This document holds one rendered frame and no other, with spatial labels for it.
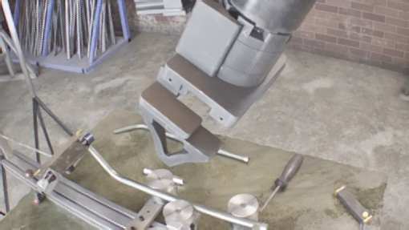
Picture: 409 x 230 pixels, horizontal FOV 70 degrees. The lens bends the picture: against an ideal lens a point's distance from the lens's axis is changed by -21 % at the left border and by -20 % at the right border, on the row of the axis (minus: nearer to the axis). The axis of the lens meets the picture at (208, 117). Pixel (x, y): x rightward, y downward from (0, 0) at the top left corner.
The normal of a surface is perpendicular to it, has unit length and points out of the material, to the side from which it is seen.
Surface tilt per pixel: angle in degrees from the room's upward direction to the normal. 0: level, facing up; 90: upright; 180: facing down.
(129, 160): 0
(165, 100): 30
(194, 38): 90
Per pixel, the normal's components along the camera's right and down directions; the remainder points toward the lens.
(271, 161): -0.10, -0.80
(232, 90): 0.34, -0.58
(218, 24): -0.51, 0.55
